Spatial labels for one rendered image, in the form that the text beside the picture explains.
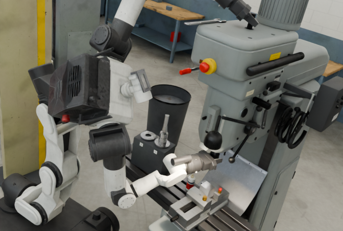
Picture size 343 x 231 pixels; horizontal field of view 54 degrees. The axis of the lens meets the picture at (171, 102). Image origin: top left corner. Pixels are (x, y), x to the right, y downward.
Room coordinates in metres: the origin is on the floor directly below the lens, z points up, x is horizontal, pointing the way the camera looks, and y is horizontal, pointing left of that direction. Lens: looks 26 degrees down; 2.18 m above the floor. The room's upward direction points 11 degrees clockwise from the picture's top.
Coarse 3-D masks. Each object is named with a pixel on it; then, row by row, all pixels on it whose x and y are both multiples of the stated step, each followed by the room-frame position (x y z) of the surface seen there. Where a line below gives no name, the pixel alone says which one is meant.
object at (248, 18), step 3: (249, 12) 1.38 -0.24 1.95; (246, 15) 1.37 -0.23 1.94; (249, 15) 1.37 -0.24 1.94; (243, 18) 1.38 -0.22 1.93; (246, 18) 1.38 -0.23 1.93; (249, 18) 1.37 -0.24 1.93; (252, 18) 1.37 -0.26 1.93; (249, 21) 1.37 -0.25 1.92; (252, 21) 1.37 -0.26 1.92; (255, 21) 1.37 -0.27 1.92; (252, 24) 1.37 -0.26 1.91; (255, 24) 1.37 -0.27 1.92
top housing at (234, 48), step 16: (208, 32) 1.25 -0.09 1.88; (224, 32) 1.24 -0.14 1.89; (240, 32) 1.29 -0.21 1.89; (256, 32) 1.34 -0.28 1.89; (272, 32) 1.39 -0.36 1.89; (288, 32) 1.46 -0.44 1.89; (208, 48) 1.23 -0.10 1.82; (224, 48) 1.19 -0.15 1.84; (240, 48) 1.16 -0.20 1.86; (256, 48) 1.19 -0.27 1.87; (272, 48) 1.29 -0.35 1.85; (288, 48) 1.42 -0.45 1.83; (224, 64) 1.18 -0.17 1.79; (240, 64) 1.16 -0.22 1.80; (256, 64) 1.22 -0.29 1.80; (288, 64) 1.47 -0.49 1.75; (240, 80) 1.17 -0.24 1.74
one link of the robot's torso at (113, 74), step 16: (112, 48) 1.22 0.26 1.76; (64, 64) 1.20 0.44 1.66; (80, 64) 1.14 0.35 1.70; (96, 64) 1.17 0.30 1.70; (112, 64) 1.24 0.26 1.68; (64, 80) 1.15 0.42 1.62; (80, 80) 1.09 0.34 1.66; (96, 80) 1.13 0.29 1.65; (112, 80) 1.20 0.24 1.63; (128, 80) 1.27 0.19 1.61; (64, 96) 1.10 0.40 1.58; (80, 96) 1.05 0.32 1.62; (96, 96) 1.10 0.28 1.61; (112, 96) 1.16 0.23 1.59; (48, 112) 1.17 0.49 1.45; (64, 112) 1.10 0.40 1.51; (80, 112) 1.11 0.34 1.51; (96, 112) 1.12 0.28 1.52; (112, 112) 1.11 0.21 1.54; (128, 112) 1.18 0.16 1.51
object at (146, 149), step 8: (136, 136) 1.65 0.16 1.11; (144, 136) 1.64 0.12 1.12; (152, 136) 1.66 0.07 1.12; (136, 144) 1.62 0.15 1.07; (144, 144) 1.60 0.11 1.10; (152, 144) 1.60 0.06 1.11; (160, 144) 1.59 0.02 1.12; (168, 144) 1.61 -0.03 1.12; (136, 152) 1.62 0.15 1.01; (144, 152) 1.59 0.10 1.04; (152, 152) 1.57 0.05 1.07; (160, 152) 1.55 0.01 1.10; (168, 152) 1.57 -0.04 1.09; (136, 160) 1.62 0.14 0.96; (144, 160) 1.59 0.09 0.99; (152, 160) 1.57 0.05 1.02; (160, 160) 1.54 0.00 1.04; (144, 168) 1.59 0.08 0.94; (152, 168) 1.56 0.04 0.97; (160, 168) 1.54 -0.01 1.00
